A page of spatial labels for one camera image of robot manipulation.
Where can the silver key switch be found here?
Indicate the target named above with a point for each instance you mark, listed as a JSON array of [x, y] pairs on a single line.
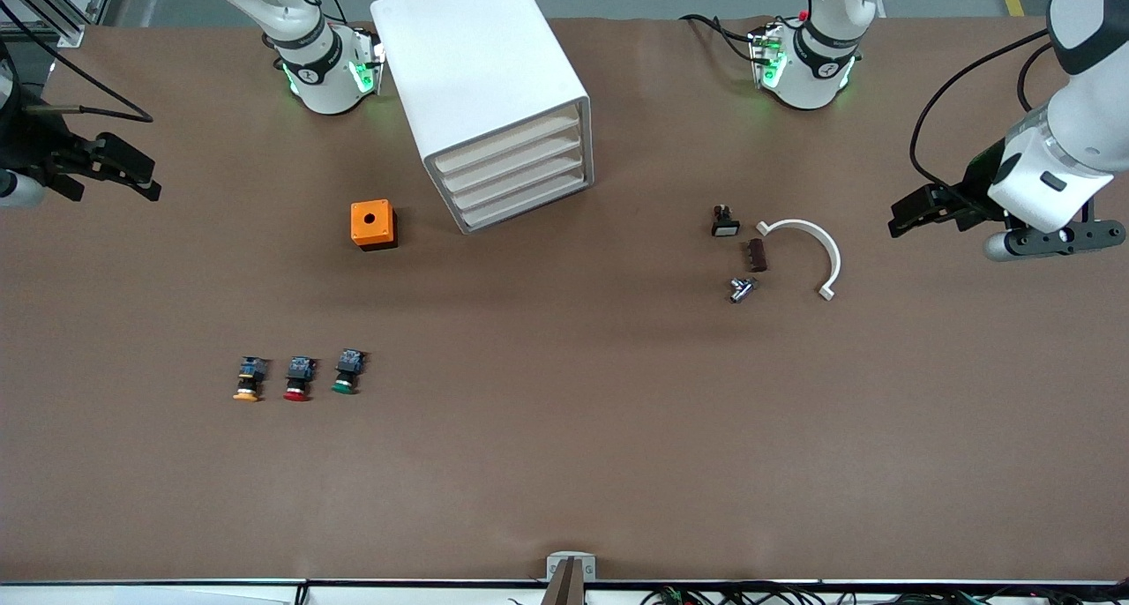
[[741, 289]]

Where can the red push button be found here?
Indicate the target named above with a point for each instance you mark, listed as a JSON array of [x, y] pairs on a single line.
[[300, 377]]

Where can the grey mount bracket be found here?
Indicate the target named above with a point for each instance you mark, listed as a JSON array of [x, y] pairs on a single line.
[[556, 559]]

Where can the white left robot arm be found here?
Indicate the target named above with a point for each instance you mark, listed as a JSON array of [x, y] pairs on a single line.
[[820, 67]]

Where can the brown terminal block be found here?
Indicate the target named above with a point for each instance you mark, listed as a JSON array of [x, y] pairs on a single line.
[[757, 256]]

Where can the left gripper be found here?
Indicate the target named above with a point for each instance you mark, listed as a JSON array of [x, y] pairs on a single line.
[[981, 178]]

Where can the black switch with white face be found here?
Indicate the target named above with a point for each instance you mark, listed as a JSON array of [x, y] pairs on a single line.
[[725, 226]]

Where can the orange button box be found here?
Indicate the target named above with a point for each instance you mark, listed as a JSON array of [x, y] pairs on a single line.
[[370, 221]]

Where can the aluminium frame post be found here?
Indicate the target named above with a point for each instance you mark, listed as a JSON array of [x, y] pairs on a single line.
[[71, 33]]

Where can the brown camera pole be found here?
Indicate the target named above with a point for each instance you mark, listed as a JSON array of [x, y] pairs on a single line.
[[564, 587]]

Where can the green push button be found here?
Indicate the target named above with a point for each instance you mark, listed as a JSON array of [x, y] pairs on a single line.
[[347, 371]]

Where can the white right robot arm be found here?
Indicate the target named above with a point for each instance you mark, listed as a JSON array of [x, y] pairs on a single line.
[[317, 76]]

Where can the brown table mat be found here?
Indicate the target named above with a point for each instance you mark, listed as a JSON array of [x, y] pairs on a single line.
[[564, 464]]

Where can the white curved bracket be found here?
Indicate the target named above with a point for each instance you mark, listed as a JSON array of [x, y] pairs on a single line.
[[798, 224]]

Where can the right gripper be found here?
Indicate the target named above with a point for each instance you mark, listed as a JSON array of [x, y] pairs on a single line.
[[26, 146]]

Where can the white table edge rail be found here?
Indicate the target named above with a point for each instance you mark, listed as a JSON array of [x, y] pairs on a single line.
[[176, 594]]

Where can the yellow push button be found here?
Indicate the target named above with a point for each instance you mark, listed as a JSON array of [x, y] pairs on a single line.
[[250, 380]]

